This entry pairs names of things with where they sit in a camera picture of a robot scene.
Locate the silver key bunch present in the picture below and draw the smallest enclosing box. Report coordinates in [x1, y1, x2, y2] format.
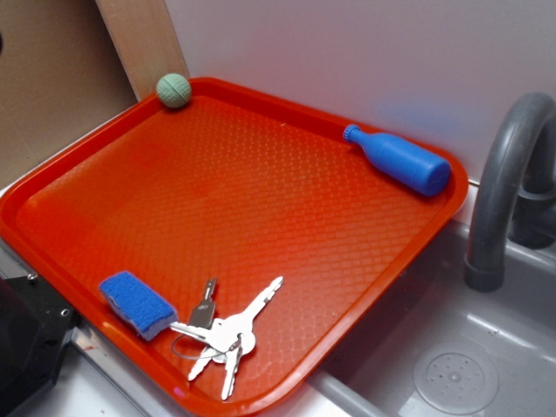
[169, 276, 284, 400]

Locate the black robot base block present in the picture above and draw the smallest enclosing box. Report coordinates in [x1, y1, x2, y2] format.
[1, 275, 77, 416]

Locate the red plastic tray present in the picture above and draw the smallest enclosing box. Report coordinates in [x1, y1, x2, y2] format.
[1, 78, 468, 416]

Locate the blue plastic bottle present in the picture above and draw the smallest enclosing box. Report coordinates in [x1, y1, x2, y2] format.
[343, 124, 452, 196]

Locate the green rubber ball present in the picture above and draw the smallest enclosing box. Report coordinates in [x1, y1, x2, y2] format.
[156, 73, 192, 109]

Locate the blue sponge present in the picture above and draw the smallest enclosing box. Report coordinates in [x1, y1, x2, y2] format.
[99, 271, 178, 341]

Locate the grey plastic sink basin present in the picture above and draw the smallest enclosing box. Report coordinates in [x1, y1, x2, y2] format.
[310, 222, 555, 416]

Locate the grey sink faucet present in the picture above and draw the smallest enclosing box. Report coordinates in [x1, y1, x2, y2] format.
[464, 92, 555, 292]

